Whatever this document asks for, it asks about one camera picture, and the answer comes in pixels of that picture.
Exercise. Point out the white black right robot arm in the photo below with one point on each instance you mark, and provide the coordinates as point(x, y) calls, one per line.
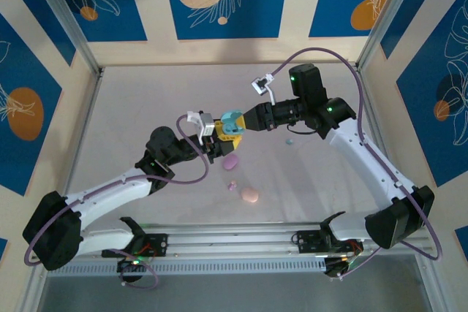
point(351, 151)

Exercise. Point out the aluminium frame post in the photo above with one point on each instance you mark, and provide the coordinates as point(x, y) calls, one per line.
point(387, 16)
point(67, 19)

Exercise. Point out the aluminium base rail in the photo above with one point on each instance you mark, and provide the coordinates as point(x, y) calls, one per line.
point(234, 239)

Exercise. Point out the aluminium table side rail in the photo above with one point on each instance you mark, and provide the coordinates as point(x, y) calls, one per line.
point(83, 125)
point(377, 125)

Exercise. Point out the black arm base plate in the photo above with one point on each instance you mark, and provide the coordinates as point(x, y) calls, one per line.
point(161, 242)
point(311, 242)

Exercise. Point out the teal earbud charging case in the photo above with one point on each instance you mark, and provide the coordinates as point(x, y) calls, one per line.
point(231, 116)

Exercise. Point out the pink earbud charging case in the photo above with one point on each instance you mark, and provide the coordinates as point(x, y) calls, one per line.
point(250, 195)

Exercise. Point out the purple earbud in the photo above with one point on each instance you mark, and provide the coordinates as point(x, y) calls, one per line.
point(231, 188)

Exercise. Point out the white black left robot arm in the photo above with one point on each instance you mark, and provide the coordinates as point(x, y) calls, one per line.
point(109, 192)

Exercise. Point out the black base electronics box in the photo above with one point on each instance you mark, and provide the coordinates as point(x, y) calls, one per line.
point(131, 272)
point(338, 268)

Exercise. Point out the purple earbud charging case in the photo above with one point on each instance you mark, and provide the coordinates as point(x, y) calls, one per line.
point(230, 162)

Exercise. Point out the teal earbud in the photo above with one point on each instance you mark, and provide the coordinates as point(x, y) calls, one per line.
point(289, 141)

